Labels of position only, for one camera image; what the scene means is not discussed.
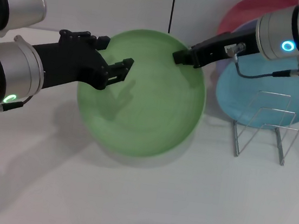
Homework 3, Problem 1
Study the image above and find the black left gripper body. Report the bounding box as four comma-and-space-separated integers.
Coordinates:
28, 37, 112, 97

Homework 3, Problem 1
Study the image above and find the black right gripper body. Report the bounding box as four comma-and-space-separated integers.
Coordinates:
188, 20, 262, 76

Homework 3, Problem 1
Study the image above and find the green round plate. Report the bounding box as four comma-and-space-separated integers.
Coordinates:
68, 21, 214, 167

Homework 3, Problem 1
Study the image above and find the purple round plate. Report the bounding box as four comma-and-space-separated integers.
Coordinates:
214, 16, 261, 81

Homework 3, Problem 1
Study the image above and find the pink round plate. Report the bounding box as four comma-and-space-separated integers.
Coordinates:
216, 0, 299, 46

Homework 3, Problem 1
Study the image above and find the blue round plate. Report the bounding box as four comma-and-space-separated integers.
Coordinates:
211, 40, 299, 133

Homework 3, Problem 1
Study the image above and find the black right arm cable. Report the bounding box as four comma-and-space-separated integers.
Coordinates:
223, 41, 299, 85

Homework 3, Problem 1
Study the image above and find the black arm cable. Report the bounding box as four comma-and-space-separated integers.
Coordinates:
0, 91, 34, 126
223, 41, 299, 85

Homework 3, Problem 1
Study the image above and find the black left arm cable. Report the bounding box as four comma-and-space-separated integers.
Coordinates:
0, 91, 34, 126

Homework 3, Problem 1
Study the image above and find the silver wire plate rack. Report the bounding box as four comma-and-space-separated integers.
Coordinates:
227, 87, 299, 168

